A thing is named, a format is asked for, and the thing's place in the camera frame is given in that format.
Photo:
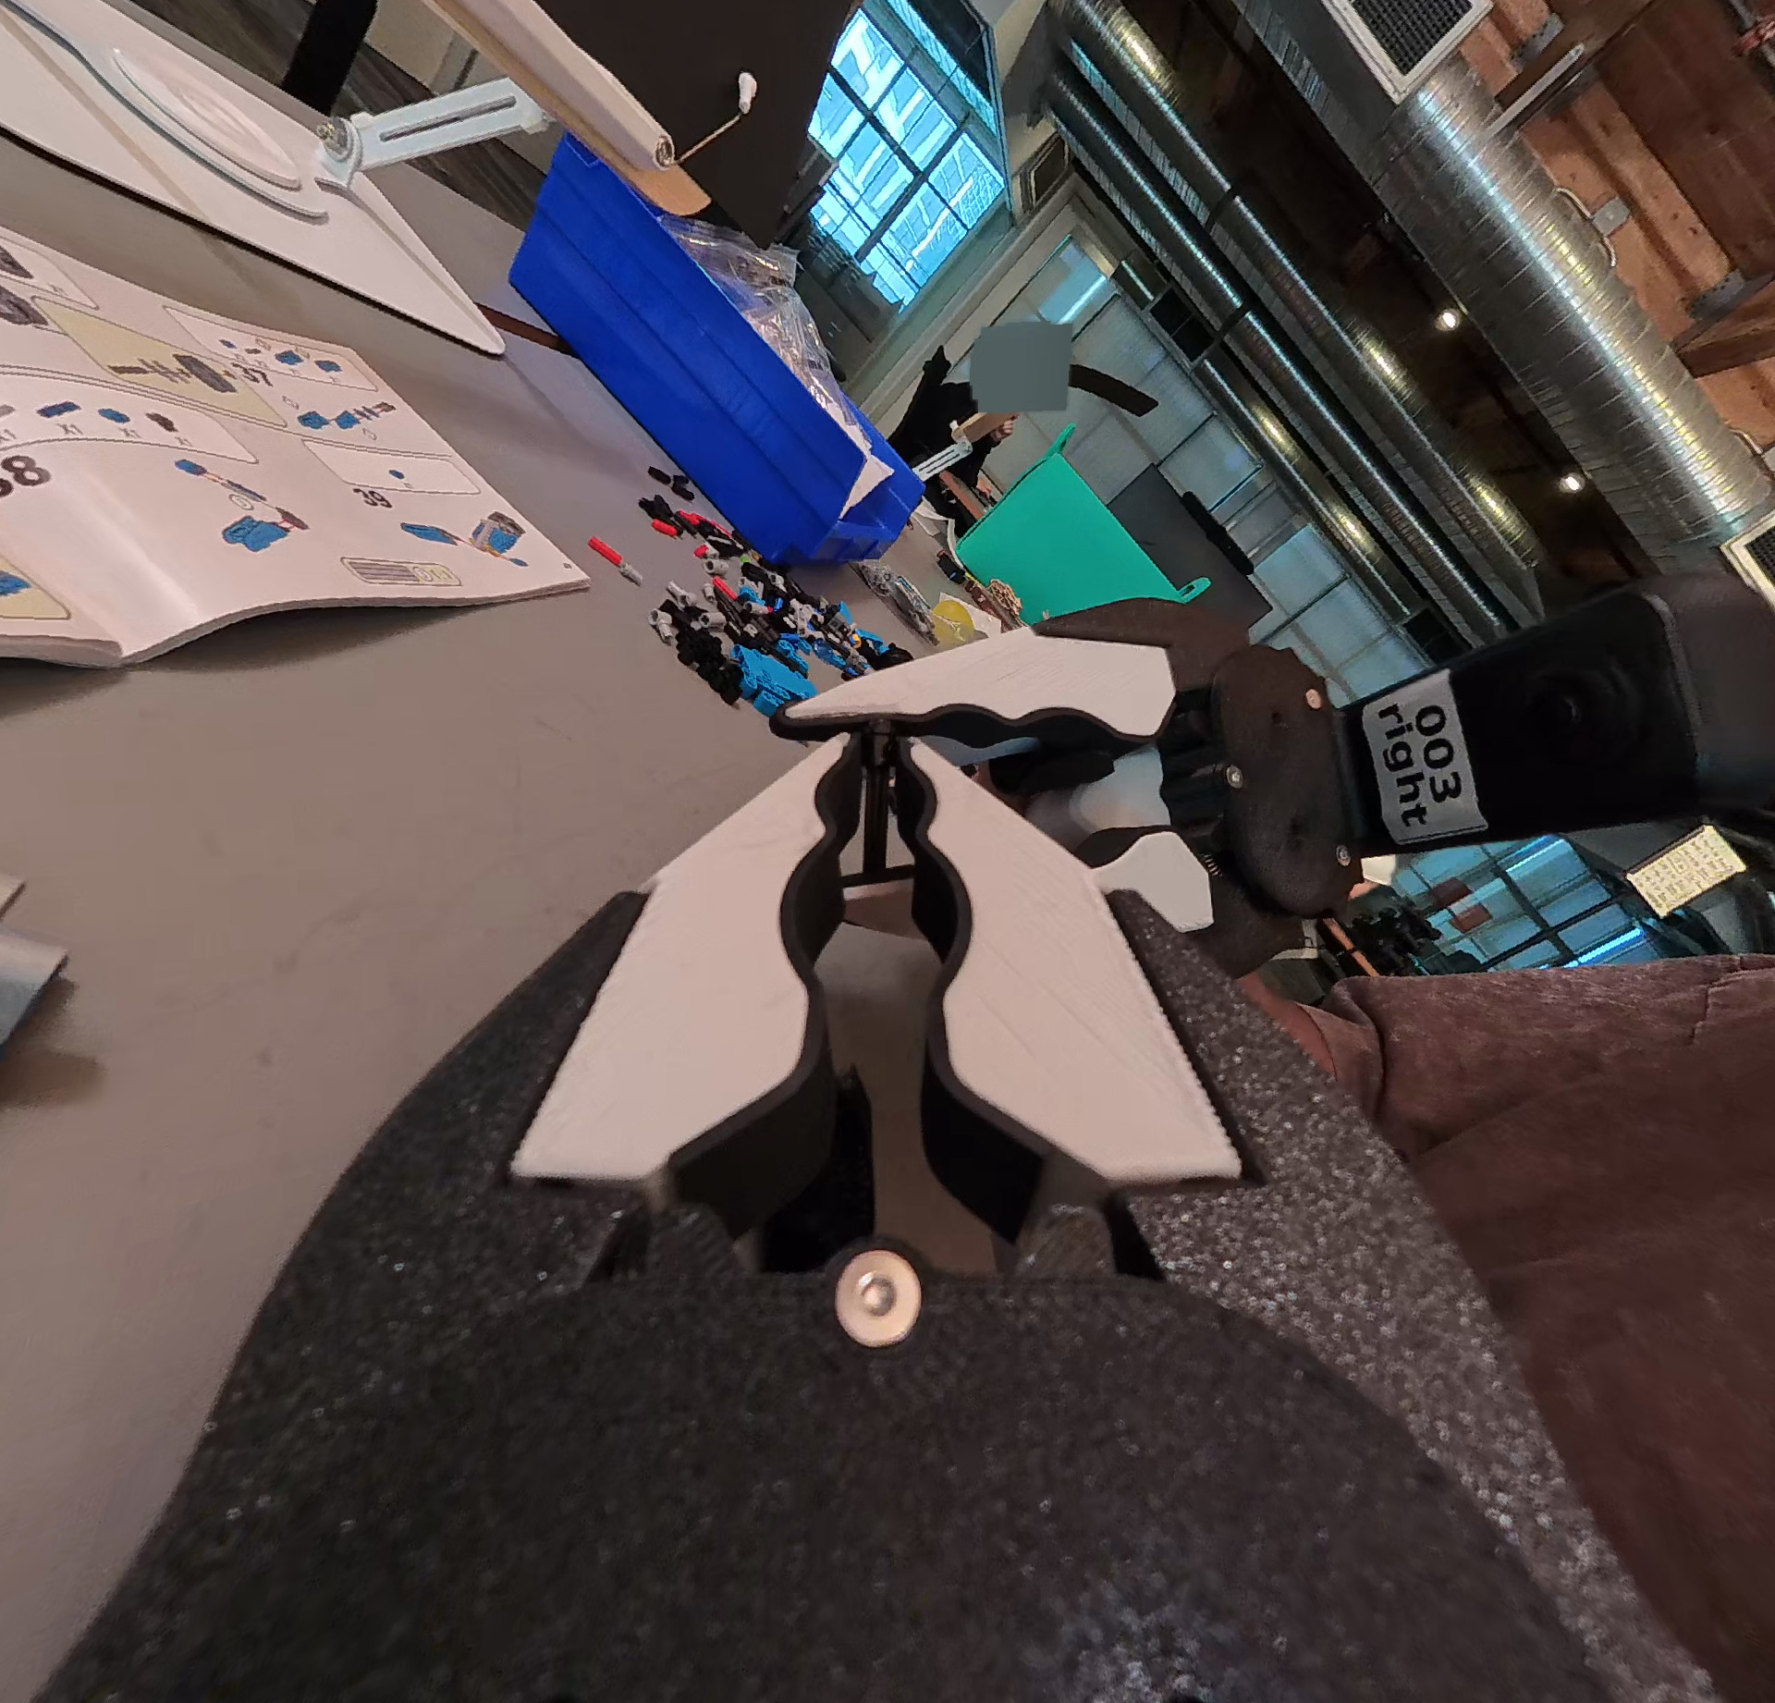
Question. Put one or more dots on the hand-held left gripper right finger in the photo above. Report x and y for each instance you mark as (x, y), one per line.
(1082, 1053)

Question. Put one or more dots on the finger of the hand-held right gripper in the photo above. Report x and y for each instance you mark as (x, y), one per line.
(1172, 872)
(999, 679)

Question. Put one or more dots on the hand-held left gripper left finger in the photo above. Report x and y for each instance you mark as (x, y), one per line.
(682, 1039)

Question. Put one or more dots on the black axle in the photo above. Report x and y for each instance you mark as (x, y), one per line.
(876, 803)

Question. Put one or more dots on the grey desk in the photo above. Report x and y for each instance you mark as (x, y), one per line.
(346, 831)

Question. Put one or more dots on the white desk lamp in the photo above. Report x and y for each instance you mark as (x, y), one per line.
(84, 107)

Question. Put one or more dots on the green storage bin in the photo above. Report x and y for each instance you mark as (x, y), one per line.
(1068, 537)

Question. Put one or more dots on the printed paper sheet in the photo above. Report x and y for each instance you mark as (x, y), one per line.
(1683, 872)

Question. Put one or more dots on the pile of small building pieces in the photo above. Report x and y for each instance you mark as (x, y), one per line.
(771, 650)

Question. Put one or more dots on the thin metal ducts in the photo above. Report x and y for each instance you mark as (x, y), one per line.
(1333, 399)

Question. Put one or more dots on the red pin piece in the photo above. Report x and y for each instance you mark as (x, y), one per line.
(607, 548)

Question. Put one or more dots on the blue storage bin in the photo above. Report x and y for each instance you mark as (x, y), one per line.
(692, 373)

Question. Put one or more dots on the clear bag of parts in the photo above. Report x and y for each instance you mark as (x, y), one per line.
(757, 303)

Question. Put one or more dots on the paned window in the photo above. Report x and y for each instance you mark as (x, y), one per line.
(889, 166)

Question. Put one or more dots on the person's brown garment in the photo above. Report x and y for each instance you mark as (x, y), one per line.
(1595, 1245)

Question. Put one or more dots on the sticker sheet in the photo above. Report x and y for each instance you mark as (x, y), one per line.
(23, 968)

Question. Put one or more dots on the instruction booklet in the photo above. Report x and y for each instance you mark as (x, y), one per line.
(277, 481)

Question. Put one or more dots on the black partition panel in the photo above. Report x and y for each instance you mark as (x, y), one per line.
(692, 12)

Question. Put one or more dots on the large metal duct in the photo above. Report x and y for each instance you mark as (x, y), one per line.
(1526, 274)

